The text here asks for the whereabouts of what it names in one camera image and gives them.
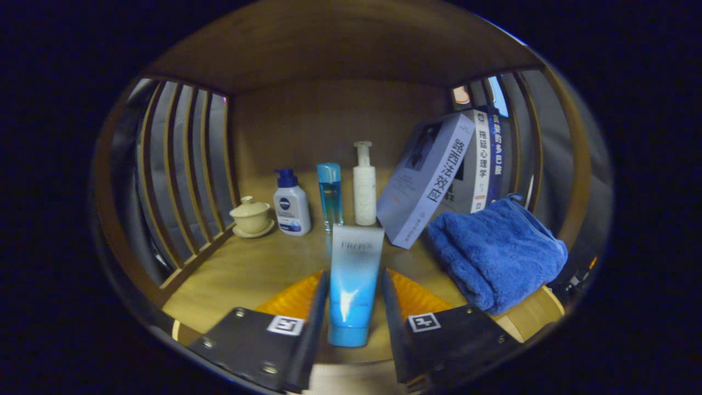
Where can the white spine book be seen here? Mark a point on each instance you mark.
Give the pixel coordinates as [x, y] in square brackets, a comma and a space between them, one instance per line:
[480, 164]

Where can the dark blue book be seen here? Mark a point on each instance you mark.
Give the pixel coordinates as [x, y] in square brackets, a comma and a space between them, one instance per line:
[498, 159]

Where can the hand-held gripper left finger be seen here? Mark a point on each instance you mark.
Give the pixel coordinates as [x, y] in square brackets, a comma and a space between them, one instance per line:
[310, 340]

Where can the white pump bottle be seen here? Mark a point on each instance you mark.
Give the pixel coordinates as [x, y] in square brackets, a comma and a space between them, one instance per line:
[364, 192]

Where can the blue squeeze tube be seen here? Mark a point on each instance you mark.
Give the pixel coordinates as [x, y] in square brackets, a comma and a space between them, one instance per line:
[351, 285]

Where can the wooden cabinet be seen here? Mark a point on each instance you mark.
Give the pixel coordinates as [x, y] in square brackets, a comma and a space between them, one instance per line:
[329, 49]

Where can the lavender book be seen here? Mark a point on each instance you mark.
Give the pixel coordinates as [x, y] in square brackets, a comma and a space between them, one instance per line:
[419, 181]

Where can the cream lidded teacup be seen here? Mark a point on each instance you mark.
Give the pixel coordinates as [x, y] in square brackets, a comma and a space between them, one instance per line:
[251, 218]

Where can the wooden countertop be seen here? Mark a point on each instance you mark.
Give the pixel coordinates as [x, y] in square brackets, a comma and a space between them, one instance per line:
[247, 269]

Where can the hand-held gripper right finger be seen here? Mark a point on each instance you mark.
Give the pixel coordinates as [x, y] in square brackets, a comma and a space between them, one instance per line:
[396, 334]

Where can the blue towel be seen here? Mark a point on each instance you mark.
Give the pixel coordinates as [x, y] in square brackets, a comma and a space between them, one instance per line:
[493, 255]

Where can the clear blue bottle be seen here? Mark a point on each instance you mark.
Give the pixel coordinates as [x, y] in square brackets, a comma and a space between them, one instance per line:
[330, 197]

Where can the white lotion bottle blue cap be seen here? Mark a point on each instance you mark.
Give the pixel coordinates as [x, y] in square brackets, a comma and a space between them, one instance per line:
[292, 208]

